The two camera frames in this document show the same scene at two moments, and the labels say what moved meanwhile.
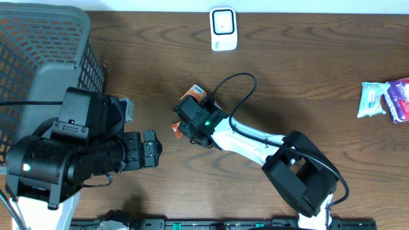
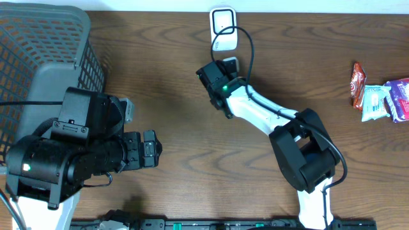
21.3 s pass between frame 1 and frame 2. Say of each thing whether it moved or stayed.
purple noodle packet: stayed
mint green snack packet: moved
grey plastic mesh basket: stayed
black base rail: stayed
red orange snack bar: moved
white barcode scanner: stayed
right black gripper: moved
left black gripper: stayed
